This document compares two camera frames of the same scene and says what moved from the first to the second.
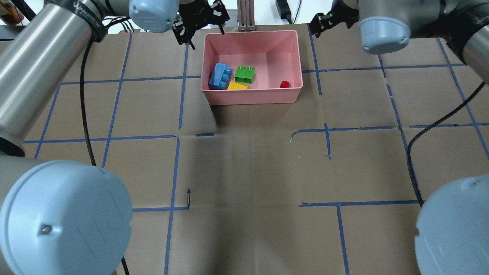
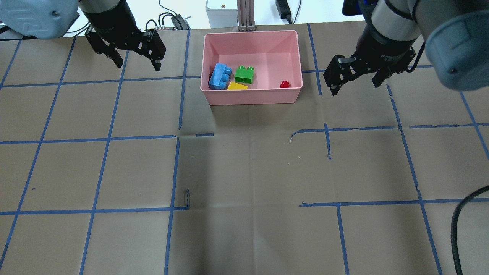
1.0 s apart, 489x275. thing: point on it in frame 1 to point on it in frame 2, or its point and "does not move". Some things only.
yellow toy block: (235, 86) does not move
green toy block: (244, 74) does not move
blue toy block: (221, 74) does not move
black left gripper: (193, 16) to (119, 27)
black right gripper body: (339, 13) to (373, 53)
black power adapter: (284, 10) does not move
